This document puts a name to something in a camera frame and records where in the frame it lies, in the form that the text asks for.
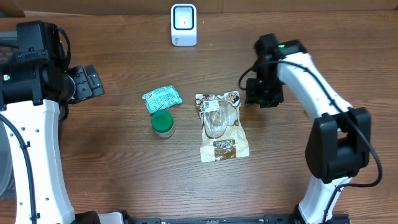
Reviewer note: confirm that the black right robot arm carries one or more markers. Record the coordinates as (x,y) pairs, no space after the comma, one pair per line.
(338,144)

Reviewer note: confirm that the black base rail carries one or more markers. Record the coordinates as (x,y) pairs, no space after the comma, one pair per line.
(211,221)

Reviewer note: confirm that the white barcode scanner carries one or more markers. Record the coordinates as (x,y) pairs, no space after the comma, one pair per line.
(183,25)

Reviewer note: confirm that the teal wet wipes pack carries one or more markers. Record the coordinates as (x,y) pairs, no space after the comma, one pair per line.
(161,98)

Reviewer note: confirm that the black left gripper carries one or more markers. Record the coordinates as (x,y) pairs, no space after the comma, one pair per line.
(89,82)

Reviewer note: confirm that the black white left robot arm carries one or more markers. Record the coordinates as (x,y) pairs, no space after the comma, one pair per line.
(37,86)

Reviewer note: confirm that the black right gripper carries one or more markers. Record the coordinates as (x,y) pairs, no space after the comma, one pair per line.
(255,98)

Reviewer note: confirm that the clear brown snack bag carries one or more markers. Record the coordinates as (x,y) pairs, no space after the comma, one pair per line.
(223,136)

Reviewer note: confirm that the green lid plastic jar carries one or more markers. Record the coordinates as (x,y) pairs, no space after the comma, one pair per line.
(163,124)

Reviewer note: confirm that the grey plastic mesh basket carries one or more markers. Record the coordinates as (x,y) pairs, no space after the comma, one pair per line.
(8,191)

